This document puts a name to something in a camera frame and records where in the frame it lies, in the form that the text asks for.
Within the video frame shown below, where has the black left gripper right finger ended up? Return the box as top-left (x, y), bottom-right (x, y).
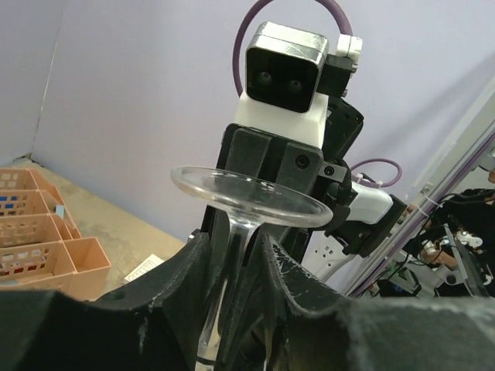
top-left (260, 234), bottom-right (494, 370)

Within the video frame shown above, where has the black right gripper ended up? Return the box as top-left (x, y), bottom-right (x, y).
top-left (200, 123), bottom-right (324, 271)

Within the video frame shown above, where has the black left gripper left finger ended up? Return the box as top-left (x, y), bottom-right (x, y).
top-left (1, 233), bottom-right (211, 370)

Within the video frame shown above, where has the clear wine glass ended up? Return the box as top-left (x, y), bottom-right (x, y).
top-left (171, 166), bottom-right (333, 370)

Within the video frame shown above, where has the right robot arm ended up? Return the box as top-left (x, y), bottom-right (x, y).
top-left (217, 94), bottom-right (405, 281)

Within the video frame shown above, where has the white card box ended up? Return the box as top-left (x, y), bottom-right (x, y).
top-left (123, 254), bottom-right (164, 284)

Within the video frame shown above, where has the orange plastic file organizer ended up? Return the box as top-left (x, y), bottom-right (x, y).
top-left (1, 168), bottom-right (111, 300)

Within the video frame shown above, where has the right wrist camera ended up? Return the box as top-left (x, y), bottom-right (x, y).
top-left (234, 22), bottom-right (364, 151)

